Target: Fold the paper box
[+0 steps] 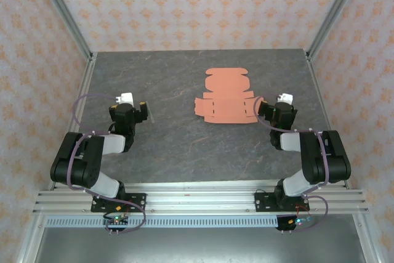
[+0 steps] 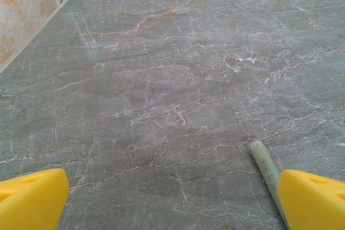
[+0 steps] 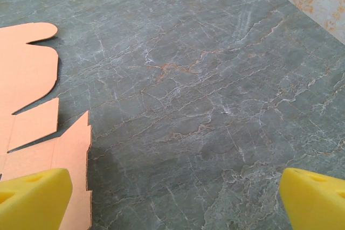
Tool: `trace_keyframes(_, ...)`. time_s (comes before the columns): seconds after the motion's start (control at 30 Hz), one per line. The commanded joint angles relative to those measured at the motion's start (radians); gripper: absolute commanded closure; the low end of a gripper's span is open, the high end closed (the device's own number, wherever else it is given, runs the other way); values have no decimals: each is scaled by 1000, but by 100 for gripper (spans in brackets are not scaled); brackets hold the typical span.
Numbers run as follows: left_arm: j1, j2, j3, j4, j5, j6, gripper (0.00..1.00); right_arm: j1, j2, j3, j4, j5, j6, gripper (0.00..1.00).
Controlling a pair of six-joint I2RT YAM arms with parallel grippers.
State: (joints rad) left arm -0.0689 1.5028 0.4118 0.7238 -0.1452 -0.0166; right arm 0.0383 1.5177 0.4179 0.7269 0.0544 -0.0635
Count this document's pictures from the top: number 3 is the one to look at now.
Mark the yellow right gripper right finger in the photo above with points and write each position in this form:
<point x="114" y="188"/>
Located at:
<point x="315" y="203"/>

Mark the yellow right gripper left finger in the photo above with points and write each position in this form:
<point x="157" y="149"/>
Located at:
<point x="32" y="200"/>

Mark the orange cardboard paper box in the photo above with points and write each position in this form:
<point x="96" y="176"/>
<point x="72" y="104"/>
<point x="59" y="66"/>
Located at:
<point x="27" y="65"/>

